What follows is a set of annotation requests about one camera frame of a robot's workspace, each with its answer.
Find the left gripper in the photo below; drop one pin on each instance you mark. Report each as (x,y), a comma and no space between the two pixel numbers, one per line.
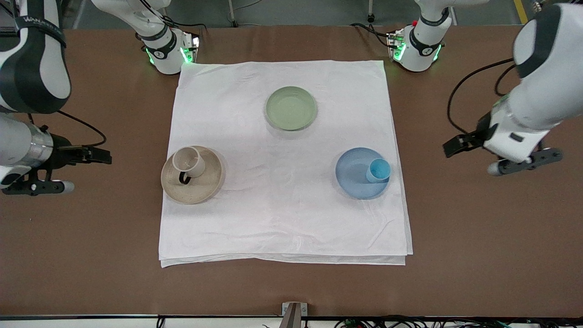
(479,135)

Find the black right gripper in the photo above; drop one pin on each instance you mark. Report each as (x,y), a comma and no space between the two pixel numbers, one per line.
(63,154)

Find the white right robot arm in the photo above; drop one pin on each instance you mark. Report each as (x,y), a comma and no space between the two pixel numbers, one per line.
(32,68)

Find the pale green plate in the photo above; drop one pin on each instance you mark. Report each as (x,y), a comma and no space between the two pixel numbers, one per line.
(291,108)

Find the beige gray plate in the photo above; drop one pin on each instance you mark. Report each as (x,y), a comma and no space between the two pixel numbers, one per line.
(200,189)

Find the light blue cup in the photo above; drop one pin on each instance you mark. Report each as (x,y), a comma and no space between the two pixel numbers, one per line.
(379,170)

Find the metal stand leg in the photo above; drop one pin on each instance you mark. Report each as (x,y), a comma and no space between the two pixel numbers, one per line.
(371,11)
(232,12)

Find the light blue plate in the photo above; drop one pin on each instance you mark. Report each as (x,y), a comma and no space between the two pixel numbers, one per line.
(353,175)

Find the white cloth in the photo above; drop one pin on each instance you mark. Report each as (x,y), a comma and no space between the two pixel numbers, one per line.
(282,218)

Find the metal table bracket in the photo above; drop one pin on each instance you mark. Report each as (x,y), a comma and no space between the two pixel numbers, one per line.
(294,314)

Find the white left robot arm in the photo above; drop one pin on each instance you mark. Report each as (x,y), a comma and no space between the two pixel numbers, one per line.
(542,77)

